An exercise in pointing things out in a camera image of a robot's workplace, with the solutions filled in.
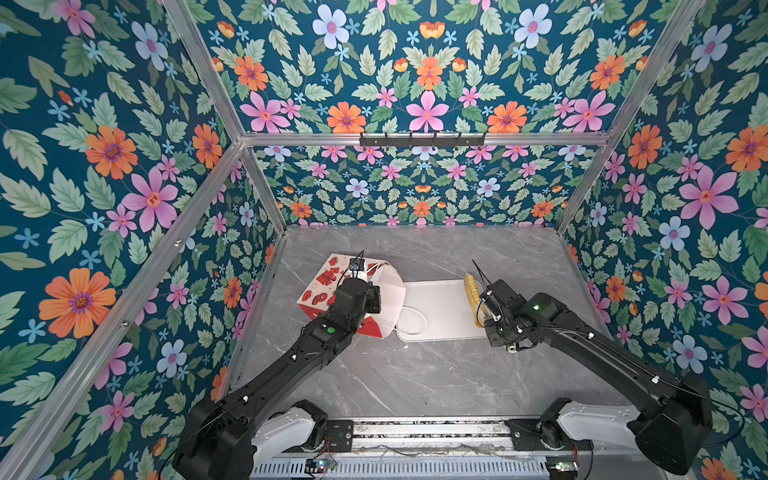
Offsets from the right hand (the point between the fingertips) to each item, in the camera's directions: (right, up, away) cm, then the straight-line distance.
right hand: (494, 331), depth 79 cm
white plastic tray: (-13, +2, +18) cm, 22 cm away
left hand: (-32, +15, +1) cm, 35 cm away
